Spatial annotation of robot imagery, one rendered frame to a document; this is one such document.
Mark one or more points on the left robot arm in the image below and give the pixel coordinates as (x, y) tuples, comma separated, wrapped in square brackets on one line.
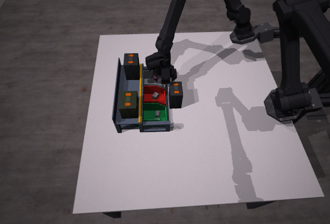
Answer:
[(295, 17)]

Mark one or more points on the red open bin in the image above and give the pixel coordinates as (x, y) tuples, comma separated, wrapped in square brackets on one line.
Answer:
[(148, 91)]

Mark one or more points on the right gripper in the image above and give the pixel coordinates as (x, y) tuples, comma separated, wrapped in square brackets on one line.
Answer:
[(173, 74)]

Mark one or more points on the dark grey metal rack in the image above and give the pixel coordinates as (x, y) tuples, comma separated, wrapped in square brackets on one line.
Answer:
[(133, 85)]

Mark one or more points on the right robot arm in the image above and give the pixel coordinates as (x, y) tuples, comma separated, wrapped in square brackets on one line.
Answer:
[(236, 12)]

